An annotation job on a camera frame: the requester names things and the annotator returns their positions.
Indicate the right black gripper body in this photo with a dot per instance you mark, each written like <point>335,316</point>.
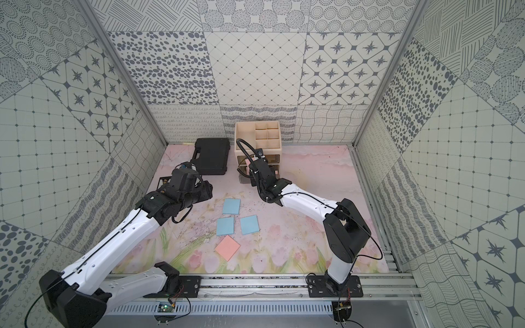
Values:
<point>253,183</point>

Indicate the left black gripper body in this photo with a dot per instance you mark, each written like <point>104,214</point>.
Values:
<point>204,190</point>

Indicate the grey transparent drawer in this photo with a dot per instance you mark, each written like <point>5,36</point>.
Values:
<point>272,159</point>

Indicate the beige desk organizer cabinet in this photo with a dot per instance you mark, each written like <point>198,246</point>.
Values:
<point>261,134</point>

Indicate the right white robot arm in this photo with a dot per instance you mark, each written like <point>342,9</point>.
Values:
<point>346,231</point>

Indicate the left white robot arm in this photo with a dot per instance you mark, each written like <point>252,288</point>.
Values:
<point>78,296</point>

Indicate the blue sticky note top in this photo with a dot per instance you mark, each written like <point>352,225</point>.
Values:
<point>231,206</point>

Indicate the blue sticky note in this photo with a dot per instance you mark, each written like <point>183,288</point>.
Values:
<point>225,226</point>
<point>249,225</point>
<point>231,206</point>

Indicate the blue sticky note lower right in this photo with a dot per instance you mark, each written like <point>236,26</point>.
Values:
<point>249,225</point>

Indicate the blue sticky note lower left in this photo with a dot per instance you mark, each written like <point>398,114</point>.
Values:
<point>225,226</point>

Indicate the black plastic tool case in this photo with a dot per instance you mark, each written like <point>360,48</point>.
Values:
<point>211,156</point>

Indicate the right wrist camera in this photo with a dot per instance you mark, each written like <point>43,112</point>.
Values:
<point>259,154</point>

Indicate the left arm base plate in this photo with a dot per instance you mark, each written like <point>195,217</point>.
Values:
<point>182,286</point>

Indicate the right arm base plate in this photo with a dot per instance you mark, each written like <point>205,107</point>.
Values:
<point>324,286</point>

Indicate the aluminium mounting rail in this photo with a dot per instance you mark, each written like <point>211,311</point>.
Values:
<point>268,287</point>

